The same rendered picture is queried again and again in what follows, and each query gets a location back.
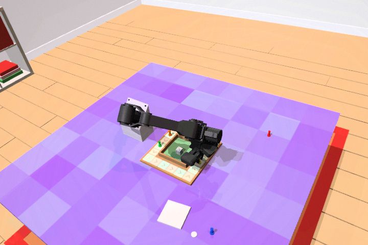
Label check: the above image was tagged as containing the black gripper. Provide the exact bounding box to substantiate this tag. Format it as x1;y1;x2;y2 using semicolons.
181;140;204;166

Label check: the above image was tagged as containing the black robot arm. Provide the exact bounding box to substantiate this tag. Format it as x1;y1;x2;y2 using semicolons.
117;103;223;158

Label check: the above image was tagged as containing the white die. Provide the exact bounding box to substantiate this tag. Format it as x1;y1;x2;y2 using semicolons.
176;147;183;155

